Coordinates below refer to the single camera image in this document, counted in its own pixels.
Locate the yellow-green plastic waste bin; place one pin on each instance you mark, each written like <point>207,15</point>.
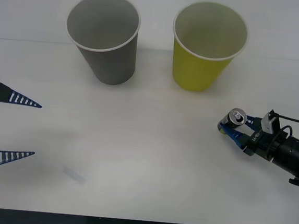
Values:
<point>195,68</point>

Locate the grey plastic waste bin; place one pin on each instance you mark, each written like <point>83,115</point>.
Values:
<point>112,61</point>

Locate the black drink can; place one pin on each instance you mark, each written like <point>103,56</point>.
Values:
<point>236,117</point>

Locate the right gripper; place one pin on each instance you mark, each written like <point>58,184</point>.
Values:
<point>263,144</point>

